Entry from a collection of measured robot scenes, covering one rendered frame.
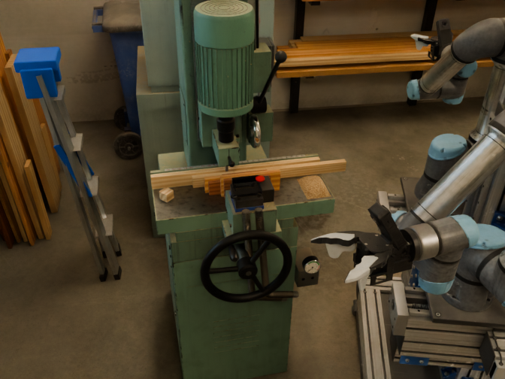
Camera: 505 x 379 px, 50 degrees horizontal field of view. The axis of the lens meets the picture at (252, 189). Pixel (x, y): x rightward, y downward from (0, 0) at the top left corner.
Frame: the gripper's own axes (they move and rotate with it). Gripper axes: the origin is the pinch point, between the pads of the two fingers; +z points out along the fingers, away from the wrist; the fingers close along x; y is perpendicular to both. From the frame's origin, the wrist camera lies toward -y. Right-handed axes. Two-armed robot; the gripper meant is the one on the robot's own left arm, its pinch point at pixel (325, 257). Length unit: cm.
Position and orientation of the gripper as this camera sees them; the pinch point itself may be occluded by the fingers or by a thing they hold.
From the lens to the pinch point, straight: 109.1
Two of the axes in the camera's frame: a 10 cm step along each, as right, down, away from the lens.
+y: 0.3, 8.8, 4.7
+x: -3.4, -4.3, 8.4
